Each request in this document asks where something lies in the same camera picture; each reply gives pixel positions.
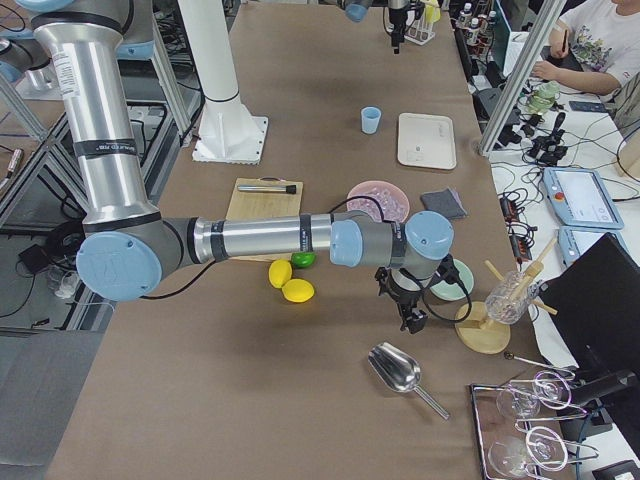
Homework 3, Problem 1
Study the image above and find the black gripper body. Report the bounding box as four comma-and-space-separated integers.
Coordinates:
387, 0, 420, 34
375, 267, 424, 313

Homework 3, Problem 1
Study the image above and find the steel ice scoop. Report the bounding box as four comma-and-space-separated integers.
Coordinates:
368, 342, 450, 420

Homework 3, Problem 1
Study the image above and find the light blue cup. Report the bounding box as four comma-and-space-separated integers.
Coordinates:
361, 106, 382, 135

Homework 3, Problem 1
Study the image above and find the pink bowl of ice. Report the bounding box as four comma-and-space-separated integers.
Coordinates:
347, 180, 410, 222

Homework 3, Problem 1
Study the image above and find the white bottle rack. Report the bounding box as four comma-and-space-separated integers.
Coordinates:
405, 0, 441, 46

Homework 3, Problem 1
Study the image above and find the light green bowl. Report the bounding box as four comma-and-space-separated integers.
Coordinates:
430, 259, 474, 301

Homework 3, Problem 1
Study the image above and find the round wooden rack base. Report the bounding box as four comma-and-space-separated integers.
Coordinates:
455, 301, 511, 354

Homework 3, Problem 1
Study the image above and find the clear glass on rack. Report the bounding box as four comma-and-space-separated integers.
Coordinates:
485, 271, 541, 325

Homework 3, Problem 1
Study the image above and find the grey folded cloth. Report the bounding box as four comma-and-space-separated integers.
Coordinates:
420, 187, 468, 220

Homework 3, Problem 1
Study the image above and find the green lime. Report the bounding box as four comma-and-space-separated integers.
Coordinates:
290, 252, 316, 269

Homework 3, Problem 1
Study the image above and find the yellow lemon outer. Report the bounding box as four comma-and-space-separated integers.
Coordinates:
281, 278, 315, 303

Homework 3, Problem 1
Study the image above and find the cream rabbit tray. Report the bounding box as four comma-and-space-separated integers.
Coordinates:
397, 113, 457, 170

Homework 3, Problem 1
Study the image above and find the yellow lemon near board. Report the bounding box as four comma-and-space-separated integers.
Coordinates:
268, 259, 293, 289

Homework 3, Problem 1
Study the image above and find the steel muddler black tip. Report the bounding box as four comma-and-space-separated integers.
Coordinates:
236, 184, 297, 195

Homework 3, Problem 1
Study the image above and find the wine glass tray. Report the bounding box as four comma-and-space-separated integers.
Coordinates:
469, 368, 599, 479

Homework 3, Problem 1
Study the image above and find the wooden cutting board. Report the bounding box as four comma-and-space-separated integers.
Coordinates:
224, 177, 305, 263

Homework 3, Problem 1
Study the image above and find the black monitor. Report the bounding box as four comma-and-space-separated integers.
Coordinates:
538, 231, 640, 381

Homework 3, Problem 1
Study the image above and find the blue teach pendant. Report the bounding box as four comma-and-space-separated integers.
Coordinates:
542, 167, 624, 230

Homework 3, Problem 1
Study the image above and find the person in white shirt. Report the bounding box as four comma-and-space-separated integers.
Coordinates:
531, 0, 639, 96

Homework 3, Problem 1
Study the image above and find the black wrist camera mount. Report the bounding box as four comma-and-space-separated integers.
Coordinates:
437, 254, 467, 292

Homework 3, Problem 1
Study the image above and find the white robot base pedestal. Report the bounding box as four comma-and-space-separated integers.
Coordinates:
179, 0, 268, 165

